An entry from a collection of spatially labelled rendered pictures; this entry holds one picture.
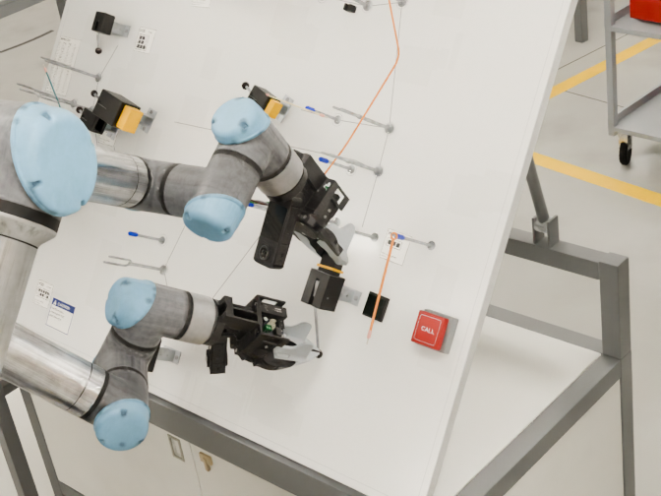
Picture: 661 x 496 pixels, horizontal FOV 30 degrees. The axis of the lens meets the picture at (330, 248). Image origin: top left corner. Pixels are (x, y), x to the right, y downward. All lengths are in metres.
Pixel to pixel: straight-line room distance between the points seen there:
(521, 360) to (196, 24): 0.88
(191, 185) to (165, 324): 0.23
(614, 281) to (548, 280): 1.84
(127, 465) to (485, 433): 0.81
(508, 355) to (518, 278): 1.76
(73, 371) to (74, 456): 1.09
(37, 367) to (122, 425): 0.14
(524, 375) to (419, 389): 0.42
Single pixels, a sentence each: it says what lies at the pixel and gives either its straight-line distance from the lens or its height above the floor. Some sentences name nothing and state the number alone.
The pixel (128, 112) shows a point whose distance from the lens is 2.30.
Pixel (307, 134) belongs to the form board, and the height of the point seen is 1.29.
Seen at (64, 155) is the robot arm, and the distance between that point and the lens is 1.35.
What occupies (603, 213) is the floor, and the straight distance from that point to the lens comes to 4.45.
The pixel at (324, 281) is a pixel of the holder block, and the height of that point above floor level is 1.17.
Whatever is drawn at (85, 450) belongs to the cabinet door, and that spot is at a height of 0.56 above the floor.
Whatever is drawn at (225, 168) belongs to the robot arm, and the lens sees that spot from 1.69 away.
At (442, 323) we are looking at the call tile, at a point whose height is 1.13.
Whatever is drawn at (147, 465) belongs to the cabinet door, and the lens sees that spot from 2.55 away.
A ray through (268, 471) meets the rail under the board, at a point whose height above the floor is 0.83.
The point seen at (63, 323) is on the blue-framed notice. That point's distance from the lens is 2.49.
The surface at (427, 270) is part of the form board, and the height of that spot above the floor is 1.16.
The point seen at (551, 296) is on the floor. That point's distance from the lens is 3.99.
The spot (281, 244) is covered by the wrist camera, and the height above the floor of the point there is 1.28.
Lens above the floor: 2.16
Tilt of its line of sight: 29 degrees down
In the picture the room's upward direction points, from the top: 9 degrees counter-clockwise
